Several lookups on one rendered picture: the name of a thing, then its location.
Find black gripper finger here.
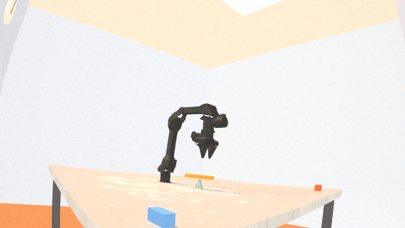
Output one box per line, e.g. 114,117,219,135
196,144,209,158
208,146,217,159

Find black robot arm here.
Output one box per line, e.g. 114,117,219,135
157,103,228,183

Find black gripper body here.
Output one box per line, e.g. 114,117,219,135
194,127,219,146

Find light blue rectangular block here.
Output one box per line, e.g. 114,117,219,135
147,206,176,228

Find yellow bar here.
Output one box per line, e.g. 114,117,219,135
185,174,214,180

